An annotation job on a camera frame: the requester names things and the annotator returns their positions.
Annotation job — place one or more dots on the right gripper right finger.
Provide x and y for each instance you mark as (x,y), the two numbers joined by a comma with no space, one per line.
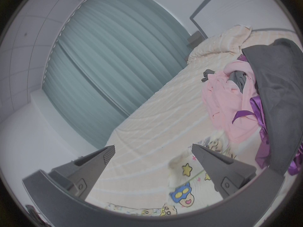
(222,171)

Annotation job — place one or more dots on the blue-green curtain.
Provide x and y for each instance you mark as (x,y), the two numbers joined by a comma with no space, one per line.
(106,55)

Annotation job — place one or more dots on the grey bedside table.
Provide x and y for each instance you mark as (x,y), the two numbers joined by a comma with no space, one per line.
(195,38)

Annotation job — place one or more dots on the bed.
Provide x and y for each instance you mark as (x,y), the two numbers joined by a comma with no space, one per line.
(165,107)

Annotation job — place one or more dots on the dark grey garment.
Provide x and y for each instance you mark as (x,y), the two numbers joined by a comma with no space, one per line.
(239,80)

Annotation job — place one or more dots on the pale pink pillow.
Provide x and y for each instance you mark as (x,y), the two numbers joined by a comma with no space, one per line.
(213,46)

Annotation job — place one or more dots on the black garment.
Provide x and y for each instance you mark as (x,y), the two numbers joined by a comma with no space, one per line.
(279,91)

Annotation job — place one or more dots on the pink garment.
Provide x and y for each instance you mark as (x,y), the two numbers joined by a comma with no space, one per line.
(224,103)

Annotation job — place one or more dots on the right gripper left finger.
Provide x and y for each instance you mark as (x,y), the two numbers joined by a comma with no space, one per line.
(87,171)

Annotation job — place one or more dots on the white printed pyjama top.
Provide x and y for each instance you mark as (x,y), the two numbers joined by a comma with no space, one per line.
(184,174)

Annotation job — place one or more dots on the purple satin garment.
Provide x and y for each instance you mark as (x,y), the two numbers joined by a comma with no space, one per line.
(261,155)

